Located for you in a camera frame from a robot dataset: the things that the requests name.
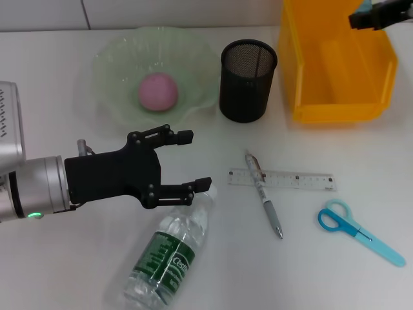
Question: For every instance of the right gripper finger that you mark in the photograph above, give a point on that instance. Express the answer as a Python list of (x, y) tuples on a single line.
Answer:
[(356, 21)]

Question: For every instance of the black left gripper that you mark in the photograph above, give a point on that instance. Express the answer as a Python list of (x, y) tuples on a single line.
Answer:
[(113, 177)]

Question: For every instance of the pink peach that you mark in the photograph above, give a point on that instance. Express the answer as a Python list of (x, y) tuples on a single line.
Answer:
[(158, 93)]

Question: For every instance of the clear plastic ruler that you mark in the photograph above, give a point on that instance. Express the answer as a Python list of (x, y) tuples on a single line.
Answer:
[(290, 179)]

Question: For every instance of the clear green-label water bottle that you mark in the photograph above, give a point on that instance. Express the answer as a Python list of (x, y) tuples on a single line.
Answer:
[(167, 258)]

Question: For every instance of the blue teal scissors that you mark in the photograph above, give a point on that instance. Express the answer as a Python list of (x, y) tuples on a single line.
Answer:
[(387, 252)]

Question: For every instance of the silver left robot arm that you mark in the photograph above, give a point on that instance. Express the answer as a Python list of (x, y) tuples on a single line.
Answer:
[(38, 187)]

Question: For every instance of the black mesh pen holder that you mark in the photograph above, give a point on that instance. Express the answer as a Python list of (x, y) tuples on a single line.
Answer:
[(242, 97)]

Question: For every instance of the clear grey ballpoint pen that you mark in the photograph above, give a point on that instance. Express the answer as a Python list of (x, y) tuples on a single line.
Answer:
[(271, 213)]

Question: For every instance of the green glass fruit plate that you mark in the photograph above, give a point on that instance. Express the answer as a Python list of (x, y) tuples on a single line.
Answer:
[(113, 80)]

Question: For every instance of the yellow plastic bin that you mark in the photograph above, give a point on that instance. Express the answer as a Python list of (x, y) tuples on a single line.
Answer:
[(338, 80)]

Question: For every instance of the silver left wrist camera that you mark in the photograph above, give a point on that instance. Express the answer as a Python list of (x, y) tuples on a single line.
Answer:
[(9, 129)]

